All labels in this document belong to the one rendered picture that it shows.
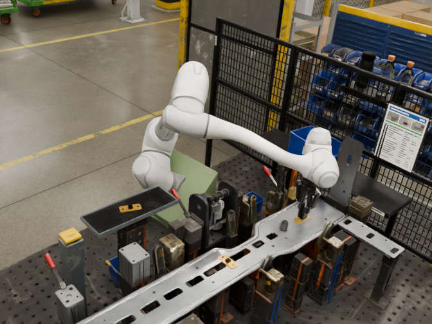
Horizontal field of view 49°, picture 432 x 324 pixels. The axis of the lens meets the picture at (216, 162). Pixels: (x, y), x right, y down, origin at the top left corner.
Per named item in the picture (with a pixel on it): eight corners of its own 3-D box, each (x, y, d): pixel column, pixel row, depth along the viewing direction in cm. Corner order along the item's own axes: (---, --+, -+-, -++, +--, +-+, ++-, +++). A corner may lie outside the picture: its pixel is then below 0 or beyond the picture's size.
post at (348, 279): (349, 286, 225) (364, 239, 210) (330, 272, 231) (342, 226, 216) (356, 280, 228) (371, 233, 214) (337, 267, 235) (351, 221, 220)
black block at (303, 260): (296, 320, 205) (308, 270, 190) (277, 305, 211) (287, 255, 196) (307, 311, 210) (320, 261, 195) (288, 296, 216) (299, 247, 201)
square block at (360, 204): (347, 266, 236) (364, 207, 218) (334, 257, 241) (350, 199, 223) (356, 259, 241) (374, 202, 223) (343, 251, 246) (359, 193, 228)
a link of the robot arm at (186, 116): (206, 131, 184) (211, 101, 189) (160, 121, 182) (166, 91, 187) (200, 144, 196) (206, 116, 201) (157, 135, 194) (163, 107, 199)
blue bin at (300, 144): (327, 179, 243) (332, 156, 236) (286, 152, 263) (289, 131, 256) (348, 170, 252) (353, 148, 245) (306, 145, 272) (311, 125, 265)
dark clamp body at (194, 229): (186, 305, 207) (191, 237, 188) (168, 287, 215) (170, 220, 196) (205, 293, 214) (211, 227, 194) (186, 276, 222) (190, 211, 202)
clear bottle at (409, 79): (402, 105, 230) (414, 65, 220) (389, 100, 234) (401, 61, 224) (408, 101, 234) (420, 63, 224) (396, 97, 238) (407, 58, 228)
